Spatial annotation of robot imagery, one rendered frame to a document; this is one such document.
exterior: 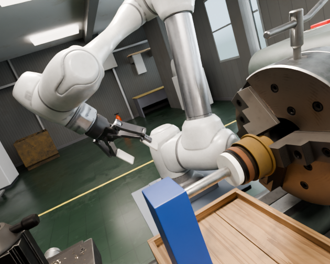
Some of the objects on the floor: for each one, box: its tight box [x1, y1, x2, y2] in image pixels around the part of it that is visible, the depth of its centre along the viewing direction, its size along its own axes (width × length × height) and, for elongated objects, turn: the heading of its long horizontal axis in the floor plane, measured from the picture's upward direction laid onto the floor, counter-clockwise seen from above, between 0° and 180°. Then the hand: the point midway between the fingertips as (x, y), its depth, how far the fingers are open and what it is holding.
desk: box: [132, 86, 168, 118], centre depth 815 cm, size 69×139×72 cm, turn 161°
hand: (142, 153), depth 79 cm, fingers open, 13 cm apart
